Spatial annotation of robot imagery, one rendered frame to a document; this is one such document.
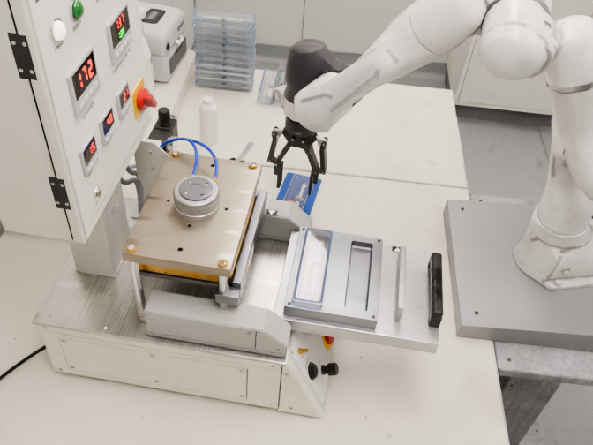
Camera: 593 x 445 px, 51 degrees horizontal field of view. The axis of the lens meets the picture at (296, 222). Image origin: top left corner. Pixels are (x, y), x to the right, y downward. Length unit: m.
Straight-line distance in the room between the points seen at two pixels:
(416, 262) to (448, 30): 0.44
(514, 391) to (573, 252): 0.56
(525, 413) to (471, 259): 0.65
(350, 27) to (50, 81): 2.85
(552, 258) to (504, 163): 1.77
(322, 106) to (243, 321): 0.46
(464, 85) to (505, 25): 2.20
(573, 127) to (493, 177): 1.87
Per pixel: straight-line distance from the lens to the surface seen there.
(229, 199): 1.11
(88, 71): 0.92
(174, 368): 1.21
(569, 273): 1.52
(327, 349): 1.31
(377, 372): 1.33
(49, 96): 0.84
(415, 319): 1.15
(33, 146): 0.90
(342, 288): 1.13
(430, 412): 1.31
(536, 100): 3.42
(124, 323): 1.17
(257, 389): 1.20
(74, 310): 1.21
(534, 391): 1.92
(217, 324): 1.07
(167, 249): 1.03
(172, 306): 1.09
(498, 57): 1.09
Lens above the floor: 1.86
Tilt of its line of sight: 45 degrees down
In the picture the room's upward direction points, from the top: 5 degrees clockwise
